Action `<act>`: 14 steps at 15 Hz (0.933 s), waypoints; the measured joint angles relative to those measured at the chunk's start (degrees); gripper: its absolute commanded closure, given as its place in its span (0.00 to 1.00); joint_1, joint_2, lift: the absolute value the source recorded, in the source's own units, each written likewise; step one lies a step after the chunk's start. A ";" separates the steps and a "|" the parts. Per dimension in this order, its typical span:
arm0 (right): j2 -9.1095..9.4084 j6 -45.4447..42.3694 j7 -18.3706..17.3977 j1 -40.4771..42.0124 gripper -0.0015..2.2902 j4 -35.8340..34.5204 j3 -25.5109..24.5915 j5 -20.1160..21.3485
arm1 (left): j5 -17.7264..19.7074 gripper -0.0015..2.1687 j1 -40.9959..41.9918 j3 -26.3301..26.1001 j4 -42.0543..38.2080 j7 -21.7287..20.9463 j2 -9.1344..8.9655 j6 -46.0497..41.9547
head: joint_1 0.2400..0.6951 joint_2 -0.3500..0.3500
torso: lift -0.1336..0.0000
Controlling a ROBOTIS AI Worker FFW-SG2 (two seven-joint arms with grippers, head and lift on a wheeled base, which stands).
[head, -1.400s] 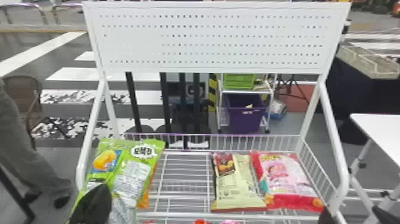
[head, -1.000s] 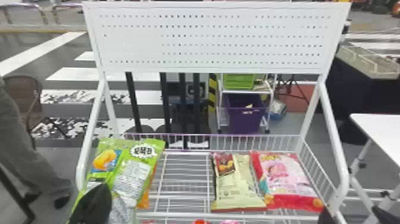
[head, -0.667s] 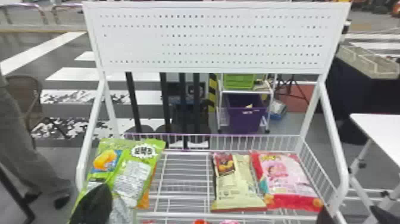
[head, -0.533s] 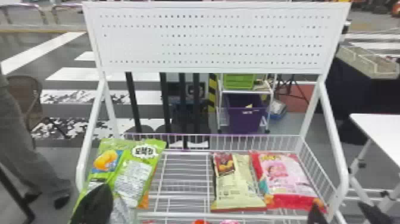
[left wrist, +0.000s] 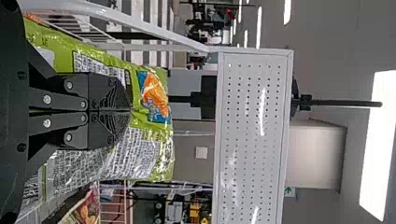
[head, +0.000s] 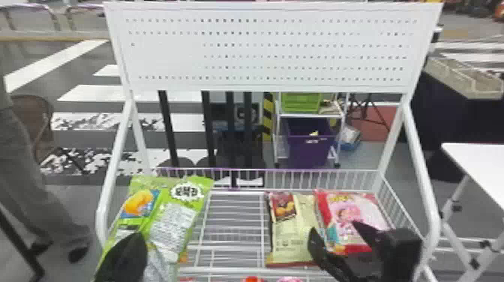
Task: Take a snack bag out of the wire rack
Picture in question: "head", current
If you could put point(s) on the white shelf trolley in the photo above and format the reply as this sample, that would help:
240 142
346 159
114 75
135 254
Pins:
277 130

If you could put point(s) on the person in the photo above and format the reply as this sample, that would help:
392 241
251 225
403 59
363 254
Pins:
23 189

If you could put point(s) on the black post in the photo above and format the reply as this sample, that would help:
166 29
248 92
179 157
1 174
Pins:
209 130
169 130

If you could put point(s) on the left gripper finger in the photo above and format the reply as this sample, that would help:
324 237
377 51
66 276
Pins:
126 262

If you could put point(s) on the brown chair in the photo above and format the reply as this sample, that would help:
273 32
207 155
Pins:
33 118

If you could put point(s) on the purple crate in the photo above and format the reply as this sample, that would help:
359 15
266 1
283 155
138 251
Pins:
309 143

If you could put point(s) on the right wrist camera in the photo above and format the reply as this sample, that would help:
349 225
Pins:
399 252

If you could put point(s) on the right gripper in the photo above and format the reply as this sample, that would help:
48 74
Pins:
366 269

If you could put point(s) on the striped post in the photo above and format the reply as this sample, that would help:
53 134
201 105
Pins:
268 114

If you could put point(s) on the red snack packet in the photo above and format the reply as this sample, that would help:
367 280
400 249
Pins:
346 214

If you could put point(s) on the white side table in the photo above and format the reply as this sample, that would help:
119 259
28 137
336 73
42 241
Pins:
478 165

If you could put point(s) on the green basket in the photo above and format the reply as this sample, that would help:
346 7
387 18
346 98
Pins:
301 102

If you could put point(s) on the pale green snack packet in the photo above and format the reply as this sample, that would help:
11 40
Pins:
293 236

